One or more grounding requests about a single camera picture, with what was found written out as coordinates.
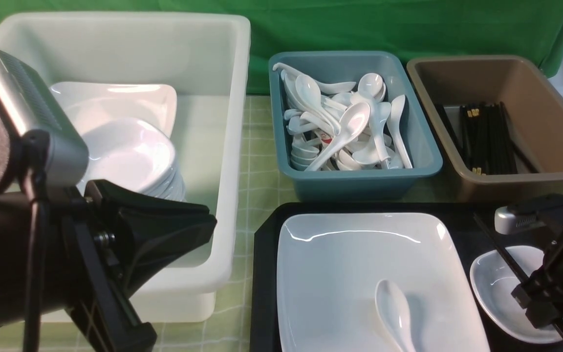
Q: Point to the green backdrop cloth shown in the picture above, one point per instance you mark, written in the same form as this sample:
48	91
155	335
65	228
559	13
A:
532	29

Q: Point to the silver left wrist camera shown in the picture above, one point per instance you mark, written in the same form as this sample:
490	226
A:
29	103

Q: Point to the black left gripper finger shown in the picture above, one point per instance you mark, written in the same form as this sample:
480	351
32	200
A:
142	235

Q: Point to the bundle of black chopsticks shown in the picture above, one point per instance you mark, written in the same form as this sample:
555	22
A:
481	134

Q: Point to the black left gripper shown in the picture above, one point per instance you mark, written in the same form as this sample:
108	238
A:
49	258

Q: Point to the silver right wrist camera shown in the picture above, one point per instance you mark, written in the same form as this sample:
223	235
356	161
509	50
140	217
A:
526	219

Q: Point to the large white square plate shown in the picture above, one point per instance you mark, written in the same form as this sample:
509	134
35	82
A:
328	268

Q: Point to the large white plastic tub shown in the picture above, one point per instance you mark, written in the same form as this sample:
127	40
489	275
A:
204	57

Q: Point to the white spoon top round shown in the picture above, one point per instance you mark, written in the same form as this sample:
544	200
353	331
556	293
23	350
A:
373	84

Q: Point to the white ceramic soup spoon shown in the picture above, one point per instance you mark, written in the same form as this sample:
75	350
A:
394	313

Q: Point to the brown plastic bin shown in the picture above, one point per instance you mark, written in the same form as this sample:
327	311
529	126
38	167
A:
535	111

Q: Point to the black serving tray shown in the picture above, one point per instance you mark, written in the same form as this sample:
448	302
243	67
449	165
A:
469	240

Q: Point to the white square plate in tub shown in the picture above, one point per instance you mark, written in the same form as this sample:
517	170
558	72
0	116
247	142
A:
91	105

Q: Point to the white spoon upper left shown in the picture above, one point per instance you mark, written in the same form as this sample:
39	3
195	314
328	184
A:
310	95

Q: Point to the teal plastic bin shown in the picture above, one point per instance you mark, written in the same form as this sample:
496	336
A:
356	185

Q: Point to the black chopstick gold tip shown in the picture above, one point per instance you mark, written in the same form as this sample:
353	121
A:
514	266

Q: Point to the stack of white small dishes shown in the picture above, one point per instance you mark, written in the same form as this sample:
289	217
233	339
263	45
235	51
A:
136	156

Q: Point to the white spoon front centre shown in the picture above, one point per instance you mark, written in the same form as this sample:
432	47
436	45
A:
352	123

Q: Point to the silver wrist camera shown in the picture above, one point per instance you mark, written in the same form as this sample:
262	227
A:
29	103
526	219

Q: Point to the white spoon long handle back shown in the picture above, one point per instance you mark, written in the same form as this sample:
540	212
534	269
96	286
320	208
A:
326	88

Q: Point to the white spoon right side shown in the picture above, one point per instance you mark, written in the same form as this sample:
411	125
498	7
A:
394	127

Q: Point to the small white sauce dish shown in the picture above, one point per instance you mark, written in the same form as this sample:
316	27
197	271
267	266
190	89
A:
493	281

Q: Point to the green checkered tablecloth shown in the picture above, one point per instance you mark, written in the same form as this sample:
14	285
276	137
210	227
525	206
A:
261	189

